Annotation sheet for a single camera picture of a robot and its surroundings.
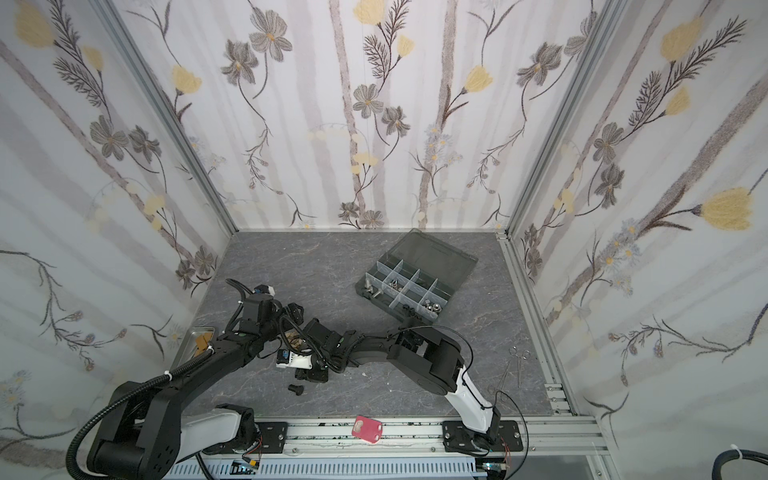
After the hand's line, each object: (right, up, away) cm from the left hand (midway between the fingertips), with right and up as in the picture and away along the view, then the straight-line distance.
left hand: (297, 309), depth 90 cm
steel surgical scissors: (+69, -13, -2) cm, 71 cm away
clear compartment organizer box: (+38, +10, +12) cm, 41 cm away
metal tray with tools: (-32, -10, +1) cm, 33 cm away
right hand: (+3, -15, -6) cm, 16 cm away
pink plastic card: (+23, -28, -15) cm, 39 cm away
